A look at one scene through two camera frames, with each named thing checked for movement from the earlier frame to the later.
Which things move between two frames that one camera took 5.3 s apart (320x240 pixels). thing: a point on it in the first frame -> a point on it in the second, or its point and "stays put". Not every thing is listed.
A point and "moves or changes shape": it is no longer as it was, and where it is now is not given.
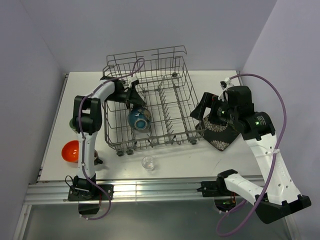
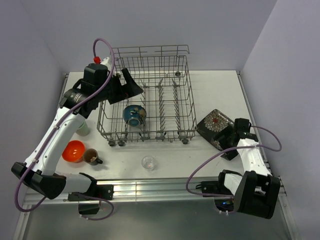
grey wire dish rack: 162,77 moves or changes shape
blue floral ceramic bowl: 139,119 moves or changes shape
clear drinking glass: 147,162 stays put
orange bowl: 70,152 stays put
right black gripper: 211,100 -> 227,131
